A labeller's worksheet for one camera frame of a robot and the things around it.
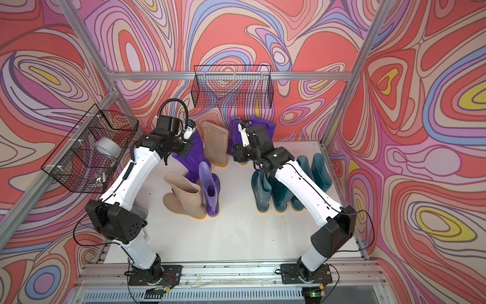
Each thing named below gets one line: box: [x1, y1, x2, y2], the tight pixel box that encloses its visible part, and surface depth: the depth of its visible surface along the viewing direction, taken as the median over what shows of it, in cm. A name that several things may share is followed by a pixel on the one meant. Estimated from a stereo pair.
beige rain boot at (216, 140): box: [201, 121, 230, 168], surface depth 95 cm
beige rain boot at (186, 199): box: [163, 172, 207, 220], surface depth 76 cm
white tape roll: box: [94, 136, 123, 159], surface depth 76 cm
